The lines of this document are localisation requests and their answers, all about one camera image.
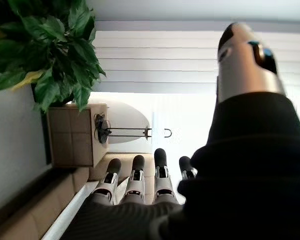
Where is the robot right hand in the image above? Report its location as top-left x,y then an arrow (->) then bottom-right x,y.
64,21 -> 300,240

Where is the beige wooden nightstand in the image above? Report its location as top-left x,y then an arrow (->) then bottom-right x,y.
46,102 -> 108,168

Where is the green leafy potted plant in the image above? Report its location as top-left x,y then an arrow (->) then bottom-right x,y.
0,0 -> 107,113

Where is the white pleated curtain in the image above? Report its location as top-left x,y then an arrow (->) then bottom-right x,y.
93,19 -> 300,95

